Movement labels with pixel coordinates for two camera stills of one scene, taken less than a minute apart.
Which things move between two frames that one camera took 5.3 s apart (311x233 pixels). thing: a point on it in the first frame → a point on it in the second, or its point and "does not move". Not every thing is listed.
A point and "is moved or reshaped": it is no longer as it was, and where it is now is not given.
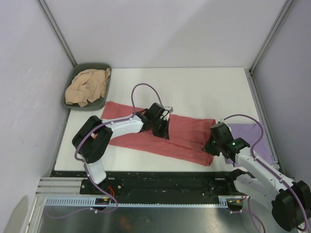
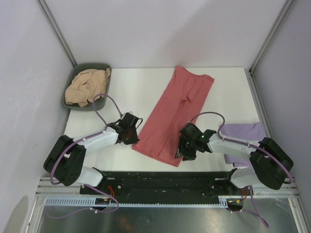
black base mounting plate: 158,184 does not move
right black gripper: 207,148 → 181,150
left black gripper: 164,133 → 133,140
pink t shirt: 189,138 is moved or reshaped
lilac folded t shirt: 250,133 does not move
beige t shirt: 90,85 does not move
